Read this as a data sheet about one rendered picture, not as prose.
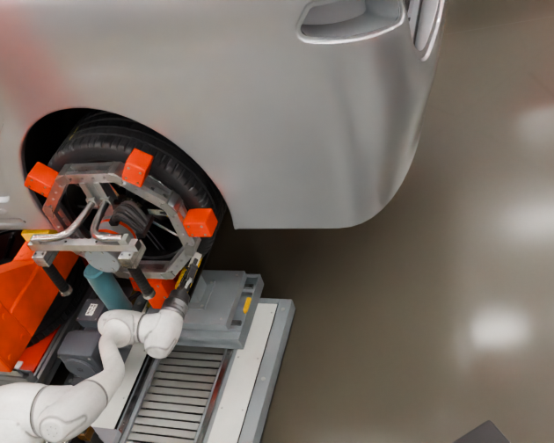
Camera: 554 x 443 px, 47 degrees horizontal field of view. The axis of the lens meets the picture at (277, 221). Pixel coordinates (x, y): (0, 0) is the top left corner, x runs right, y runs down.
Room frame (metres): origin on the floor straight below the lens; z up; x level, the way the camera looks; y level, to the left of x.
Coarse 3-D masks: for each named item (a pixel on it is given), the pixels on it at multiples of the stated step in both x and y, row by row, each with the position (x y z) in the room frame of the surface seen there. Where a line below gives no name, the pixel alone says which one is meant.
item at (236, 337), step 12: (252, 276) 2.06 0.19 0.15; (252, 288) 1.97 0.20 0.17; (240, 300) 1.95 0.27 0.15; (252, 300) 1.92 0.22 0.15; (240, 312) 1.89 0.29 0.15; (252, 312) 1.89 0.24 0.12; (240, 324) 1.80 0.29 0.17; (180, 336) 1.85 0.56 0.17; (192, 336) 1.83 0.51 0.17; (204, 336) 1.83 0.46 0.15; (216, 336) 1.80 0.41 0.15; (228, 336) 1.78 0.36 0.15; (240, 336) 1.75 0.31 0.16; (228, 348) 1.76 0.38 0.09; (240, 348) 1.73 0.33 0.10
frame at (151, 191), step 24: (72, 168) 1.90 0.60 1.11; (96, 168) 1.85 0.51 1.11; (120, 168) 1.80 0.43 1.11; (144, 192) 1.74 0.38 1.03; (168, 192) 1.75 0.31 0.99; (48, 216) 1.94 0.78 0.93; (168, 216) 1.72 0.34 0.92; (192, 240) 1.71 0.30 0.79; (144, 264) 1.87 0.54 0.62; (168, 264) 1.82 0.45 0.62
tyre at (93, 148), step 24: (96, 120) 2.04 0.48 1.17; (120, 120) 2.00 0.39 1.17; (72, 144) 1.95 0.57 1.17; (96, 144) 1.89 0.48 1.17; (120, 144) 1.86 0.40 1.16; (144, 144) 1.86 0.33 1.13; (168, 144) 1.88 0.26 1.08; (168, 168) 1.79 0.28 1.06; (192, 168) 1.83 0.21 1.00; (192, 192) 1.76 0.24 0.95; (216, 192) 1.84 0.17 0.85; (216, 216) 1.81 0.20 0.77
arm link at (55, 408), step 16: (80, 384) 1.12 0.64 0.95; (96, 384) 1.12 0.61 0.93; (48, 400) 1.06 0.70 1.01; (64, 400) 1.05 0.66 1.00; (80, 400) 1.05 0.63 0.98; (96, 400) 1.07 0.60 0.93; (32, 416) 1.04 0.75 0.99; (48, 416) 1.00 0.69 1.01; (64, 416) 1.00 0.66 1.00; (80, 416) 1.01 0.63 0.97; (96, 416) 1.04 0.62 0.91; (48, 432) 0.98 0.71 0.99; (64, 432) 0.97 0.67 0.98; (80, 432) 0.99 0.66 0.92
